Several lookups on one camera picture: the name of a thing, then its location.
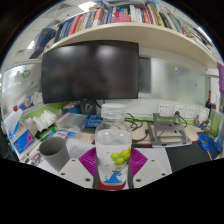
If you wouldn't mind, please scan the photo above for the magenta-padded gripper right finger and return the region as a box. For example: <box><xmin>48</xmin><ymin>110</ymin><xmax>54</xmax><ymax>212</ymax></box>
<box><xmin>127</xmin><ymin>146</ymin><xmax>169</xmax><ymax>190</ymax></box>

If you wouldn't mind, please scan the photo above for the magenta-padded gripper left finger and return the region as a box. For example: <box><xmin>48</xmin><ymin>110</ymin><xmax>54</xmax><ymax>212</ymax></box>
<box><xmin>57</xmin><ymin>146</ymin><xmax>100</xmax><ymax>190</ymax></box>

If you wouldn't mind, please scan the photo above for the clear plastic drink bottle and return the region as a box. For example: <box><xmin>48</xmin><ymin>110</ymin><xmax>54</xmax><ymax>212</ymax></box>
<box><xmin>94</xmin><ymin>103</ymin><xmax>133</xmax><ymax>188</ymax></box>

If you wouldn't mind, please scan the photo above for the grey cup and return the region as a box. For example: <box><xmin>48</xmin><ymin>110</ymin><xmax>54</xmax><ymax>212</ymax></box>
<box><xmin>38</xmin><ymin>135</ymin><xmax>71</xmax><ymax>173</ymax></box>

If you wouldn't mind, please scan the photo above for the handwritten white paper sheet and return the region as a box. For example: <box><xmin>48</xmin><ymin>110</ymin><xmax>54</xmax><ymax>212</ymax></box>
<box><xmin>33</xmin><ymin>138</ymin><xmax>98</xmax><ymax>174</ymax></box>

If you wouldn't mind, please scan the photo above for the grey metal laptop stand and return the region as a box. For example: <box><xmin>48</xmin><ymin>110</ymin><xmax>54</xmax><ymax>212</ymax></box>
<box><xmin>147</xmin><ymin>112</ymin><xmax>193</xmax><ymax>148</ymax></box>

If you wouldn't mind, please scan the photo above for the small pink white box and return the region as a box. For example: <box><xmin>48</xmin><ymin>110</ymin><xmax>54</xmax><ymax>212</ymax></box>
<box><xmin>54</xmin><ymin>129</ymin><xmax>69</xmax><ymax>140</ymax></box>

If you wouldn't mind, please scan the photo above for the white tray with stationery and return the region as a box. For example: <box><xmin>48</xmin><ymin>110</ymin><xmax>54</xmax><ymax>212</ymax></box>
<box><xmin>19</xmin><ymin>143</ymin><xmax>46</xmax><ymax>167</ymax></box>

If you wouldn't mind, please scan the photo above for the green packet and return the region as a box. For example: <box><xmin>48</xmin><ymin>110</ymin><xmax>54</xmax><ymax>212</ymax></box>
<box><xmin>35</xmin><ymin>123</ymin><xmax>58</xmax><ymax>141</ymax></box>

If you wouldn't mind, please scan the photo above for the clear plastic box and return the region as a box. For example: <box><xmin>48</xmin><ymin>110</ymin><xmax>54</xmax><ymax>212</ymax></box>
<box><xmin>54</xmin><ymin>112</ymin><xmax>88</xmax><ymax>134</ymax></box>

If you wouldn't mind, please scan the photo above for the small blue patterned box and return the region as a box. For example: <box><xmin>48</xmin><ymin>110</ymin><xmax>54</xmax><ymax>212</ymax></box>
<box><xmin>85</xmin><ymin>114</ymin><xmax>103</xmax><ymax>129</ymax></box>

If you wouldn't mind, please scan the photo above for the blue tissue box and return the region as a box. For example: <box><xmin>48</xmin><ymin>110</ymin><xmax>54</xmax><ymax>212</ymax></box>
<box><xmin>3</xmin><ymin>108</ymin><xmax>35</xmax><ymax>155</ymax></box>

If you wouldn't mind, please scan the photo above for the white napkin stack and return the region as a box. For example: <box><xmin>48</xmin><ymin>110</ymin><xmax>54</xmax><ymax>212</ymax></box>
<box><xmin>31</xmin><ymin>109</ymin><xmax>58</xmax><ymax>133</ymax></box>

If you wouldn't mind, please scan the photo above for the blue round container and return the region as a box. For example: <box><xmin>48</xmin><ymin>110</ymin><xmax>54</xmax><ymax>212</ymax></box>
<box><xmin>62</xmin><ymin>101</ymin><xmax>83</xmax><ymax>115</ymax></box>

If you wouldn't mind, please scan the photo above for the white jar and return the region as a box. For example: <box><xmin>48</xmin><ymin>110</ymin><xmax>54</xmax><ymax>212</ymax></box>
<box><xmin>197</xmin><ymin>108</ymin><xmax>209</xmax><ymax>125</ymax></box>

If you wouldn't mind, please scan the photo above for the dark wine bottle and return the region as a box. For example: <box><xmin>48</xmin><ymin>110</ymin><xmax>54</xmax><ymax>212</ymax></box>
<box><xmin>206</xmin><ymin>89</ymin><xmax>213</xmax><ymax>109</ymax></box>

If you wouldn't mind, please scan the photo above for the black computer monitor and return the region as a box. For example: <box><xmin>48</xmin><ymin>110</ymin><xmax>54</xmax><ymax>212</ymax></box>
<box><xmin>40</xmin><ymin>39</ymin><xmax>140</xmax><ymax>116</ymax></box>

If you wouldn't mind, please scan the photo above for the black cable bundle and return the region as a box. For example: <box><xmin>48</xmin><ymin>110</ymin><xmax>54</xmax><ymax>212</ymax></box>
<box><xmin>124</xmin><ymin>112</ymin><xmax>151</xmax><ymax>144</ymax></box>

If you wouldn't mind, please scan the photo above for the coiled blue cable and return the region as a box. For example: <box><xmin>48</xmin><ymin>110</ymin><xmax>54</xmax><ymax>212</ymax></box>
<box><xmin>197</xmin><ymin>133</ymin><xmax>216</xmax><ymax>153</ymax></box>

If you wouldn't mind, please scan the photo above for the white wall power outlet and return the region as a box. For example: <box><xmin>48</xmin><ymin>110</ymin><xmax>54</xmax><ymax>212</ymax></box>
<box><xmin>173</xmin><ymin>104</ymin><xmax>186</xmax><ymax>118</ymax></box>
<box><xmin>157</xmin><ymin>102</ymin><xmax>172</xmax><ymax>117</ymax></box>
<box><xmin>186</xmin><ymin>106</ymin><xmax>198</xmax><ymax>119</ymax></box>

